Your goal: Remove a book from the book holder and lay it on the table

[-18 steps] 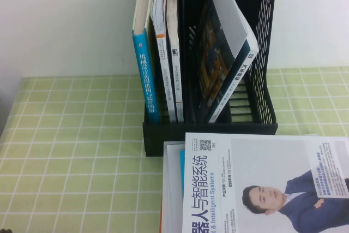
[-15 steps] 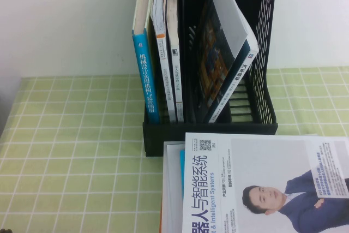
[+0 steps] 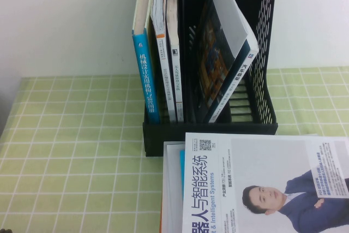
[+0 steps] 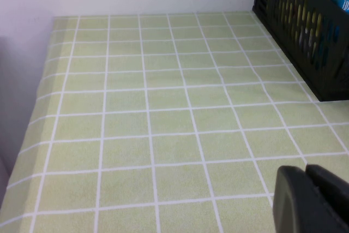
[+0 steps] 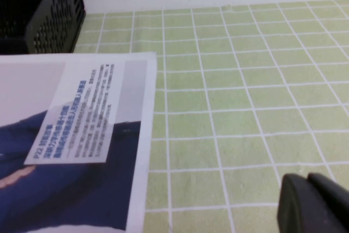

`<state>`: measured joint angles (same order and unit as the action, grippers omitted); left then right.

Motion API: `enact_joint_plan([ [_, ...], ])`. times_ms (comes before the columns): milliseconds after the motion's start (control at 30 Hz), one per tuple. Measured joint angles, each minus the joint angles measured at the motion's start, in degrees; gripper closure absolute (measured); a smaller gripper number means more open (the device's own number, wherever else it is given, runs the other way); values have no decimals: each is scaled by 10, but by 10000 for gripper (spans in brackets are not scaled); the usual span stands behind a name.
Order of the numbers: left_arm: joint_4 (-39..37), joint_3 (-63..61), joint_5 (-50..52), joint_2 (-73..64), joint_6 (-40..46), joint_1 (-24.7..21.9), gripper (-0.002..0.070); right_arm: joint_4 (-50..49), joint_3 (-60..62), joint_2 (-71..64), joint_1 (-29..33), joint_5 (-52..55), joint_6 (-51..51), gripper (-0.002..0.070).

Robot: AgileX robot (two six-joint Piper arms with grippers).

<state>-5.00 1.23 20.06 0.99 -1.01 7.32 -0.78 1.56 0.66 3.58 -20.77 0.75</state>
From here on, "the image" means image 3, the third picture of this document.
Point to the thin white paperback book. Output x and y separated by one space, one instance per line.
177 80

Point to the black plastic book holder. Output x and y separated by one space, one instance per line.
163 132

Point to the white book with orange mark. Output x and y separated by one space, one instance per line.
163 66

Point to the blue spine hardcover book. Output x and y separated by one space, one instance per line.
145 80

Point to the cyan cover book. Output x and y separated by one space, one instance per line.
182 162

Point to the green checkered tablecloth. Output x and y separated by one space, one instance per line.
68 148

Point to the orange cover book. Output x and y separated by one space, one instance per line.
161 216

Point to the dark picture cover magazine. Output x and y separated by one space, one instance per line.
215 74

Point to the robot magazine with man portrait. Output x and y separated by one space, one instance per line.
259 162

